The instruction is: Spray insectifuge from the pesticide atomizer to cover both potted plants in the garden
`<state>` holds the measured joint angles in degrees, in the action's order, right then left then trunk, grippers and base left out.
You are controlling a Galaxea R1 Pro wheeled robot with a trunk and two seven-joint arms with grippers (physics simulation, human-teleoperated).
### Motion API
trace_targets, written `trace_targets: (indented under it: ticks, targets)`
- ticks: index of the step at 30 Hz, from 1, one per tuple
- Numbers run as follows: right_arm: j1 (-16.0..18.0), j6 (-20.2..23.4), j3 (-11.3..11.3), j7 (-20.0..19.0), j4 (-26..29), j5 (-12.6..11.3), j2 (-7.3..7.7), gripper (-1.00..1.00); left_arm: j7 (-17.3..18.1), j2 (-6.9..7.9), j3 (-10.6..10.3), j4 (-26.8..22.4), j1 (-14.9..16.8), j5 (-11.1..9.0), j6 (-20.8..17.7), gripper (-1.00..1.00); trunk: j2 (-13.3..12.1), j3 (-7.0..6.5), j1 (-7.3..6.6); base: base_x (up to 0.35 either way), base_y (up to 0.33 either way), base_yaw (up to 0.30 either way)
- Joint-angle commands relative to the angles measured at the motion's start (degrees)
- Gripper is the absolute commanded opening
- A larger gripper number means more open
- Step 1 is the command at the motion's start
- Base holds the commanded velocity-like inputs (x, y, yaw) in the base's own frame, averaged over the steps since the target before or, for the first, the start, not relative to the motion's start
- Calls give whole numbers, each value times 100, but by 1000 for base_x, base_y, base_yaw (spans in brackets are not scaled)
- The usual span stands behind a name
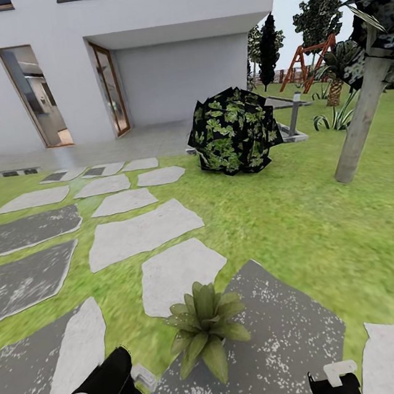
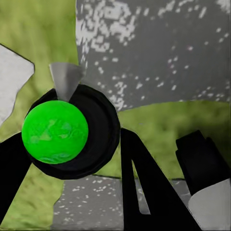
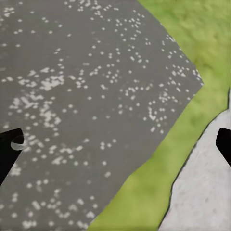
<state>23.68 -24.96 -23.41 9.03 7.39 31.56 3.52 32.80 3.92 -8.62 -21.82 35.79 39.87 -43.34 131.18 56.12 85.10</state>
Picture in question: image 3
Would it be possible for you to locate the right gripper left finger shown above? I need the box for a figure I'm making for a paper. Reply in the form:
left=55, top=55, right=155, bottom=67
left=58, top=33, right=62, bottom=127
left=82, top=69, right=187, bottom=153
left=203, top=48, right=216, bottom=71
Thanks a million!
left=0, top=128, right=29, bottom=186

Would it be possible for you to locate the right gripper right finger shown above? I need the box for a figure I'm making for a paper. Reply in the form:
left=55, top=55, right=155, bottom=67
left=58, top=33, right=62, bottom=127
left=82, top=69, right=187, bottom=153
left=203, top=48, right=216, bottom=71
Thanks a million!
left=216, top=128, right=231, bottom=167

